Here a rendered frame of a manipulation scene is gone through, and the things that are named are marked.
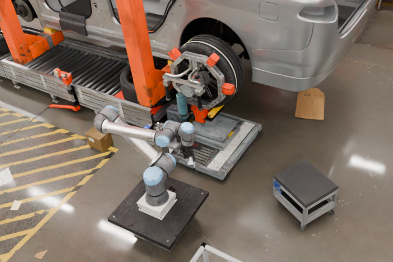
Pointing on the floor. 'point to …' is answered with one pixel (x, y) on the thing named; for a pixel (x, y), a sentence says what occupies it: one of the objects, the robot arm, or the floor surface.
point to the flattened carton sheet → (310, 104)
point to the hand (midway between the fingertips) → (190, 161)
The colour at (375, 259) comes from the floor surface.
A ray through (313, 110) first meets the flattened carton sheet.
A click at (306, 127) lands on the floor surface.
